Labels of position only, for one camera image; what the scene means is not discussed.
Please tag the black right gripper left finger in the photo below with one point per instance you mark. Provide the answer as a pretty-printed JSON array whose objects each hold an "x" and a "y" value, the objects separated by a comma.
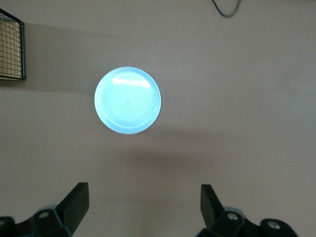
[{"x": 71, "y": 209}]

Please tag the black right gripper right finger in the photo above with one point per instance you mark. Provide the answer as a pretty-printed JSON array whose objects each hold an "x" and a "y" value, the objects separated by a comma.
[{"x": 212, "y": 214}]

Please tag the light blue round plate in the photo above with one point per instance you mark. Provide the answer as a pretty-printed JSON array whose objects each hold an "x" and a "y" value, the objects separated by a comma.
[{"x": 127, "y": 100}]

